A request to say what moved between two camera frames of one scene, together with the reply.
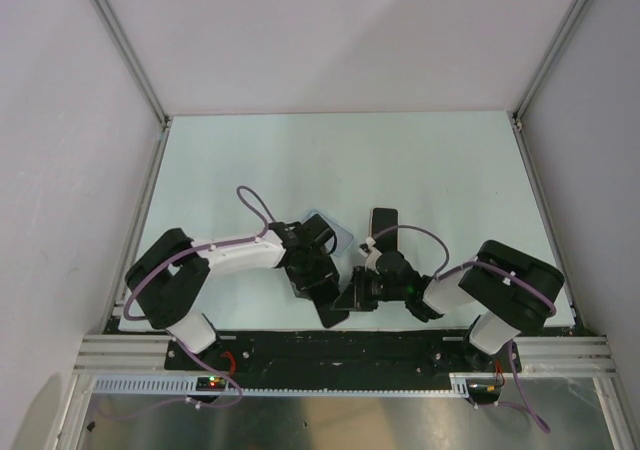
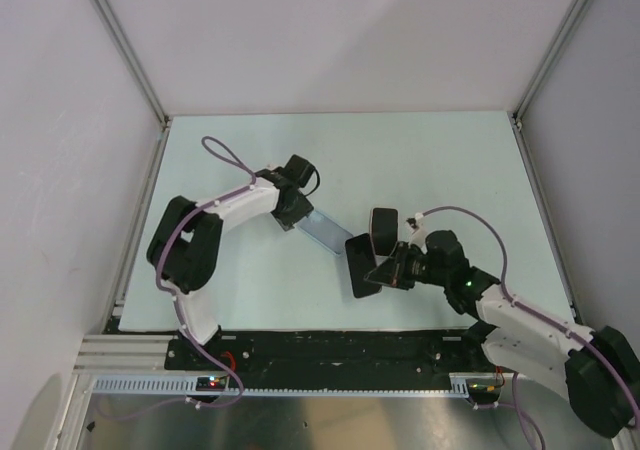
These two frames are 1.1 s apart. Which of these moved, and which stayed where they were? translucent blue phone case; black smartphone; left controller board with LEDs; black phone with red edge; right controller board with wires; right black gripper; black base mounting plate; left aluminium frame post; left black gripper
Moved: right black gripper; left black gripper; black phone with red edge
Stayed: translucent blue phone case; right controller board with wires; black base mounting plate; left controller board with LEDs; left aluminium frame post; black smartphone
